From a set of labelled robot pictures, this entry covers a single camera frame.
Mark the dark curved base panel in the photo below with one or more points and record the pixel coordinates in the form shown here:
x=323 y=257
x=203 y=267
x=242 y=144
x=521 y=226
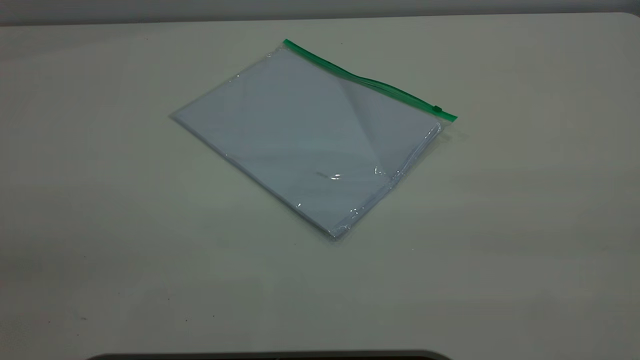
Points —
x=270 y=356

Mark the clear zip bag green zipper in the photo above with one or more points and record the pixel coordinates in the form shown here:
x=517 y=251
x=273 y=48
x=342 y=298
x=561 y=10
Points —
x=365 y=82

